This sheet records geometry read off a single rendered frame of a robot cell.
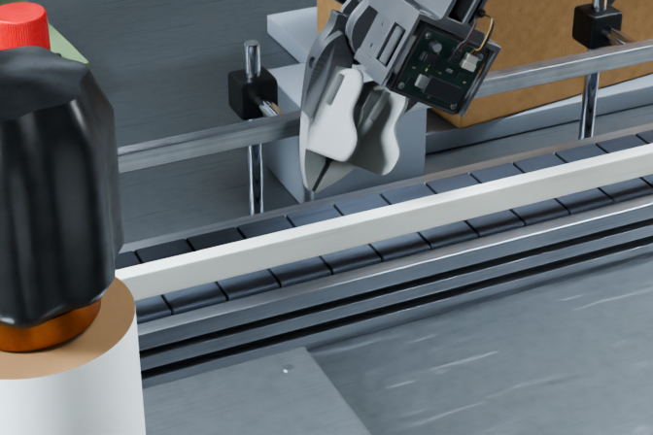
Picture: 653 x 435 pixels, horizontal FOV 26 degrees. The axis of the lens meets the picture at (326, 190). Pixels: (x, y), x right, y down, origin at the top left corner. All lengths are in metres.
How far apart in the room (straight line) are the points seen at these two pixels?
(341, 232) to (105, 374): 0.39
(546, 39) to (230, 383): 0.50
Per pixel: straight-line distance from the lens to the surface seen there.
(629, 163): 1.06
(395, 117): 0.95
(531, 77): 1.07
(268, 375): 0.87
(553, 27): 1.24
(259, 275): 0.96
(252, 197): 1.07
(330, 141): 0.94
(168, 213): 1.14
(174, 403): 0.85
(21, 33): 0.85
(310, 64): 0.94
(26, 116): 0.53
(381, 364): 0.96
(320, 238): 0.95
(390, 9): 0.90
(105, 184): 0.55
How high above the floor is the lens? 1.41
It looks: 30 degrees down
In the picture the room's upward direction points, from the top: straight up
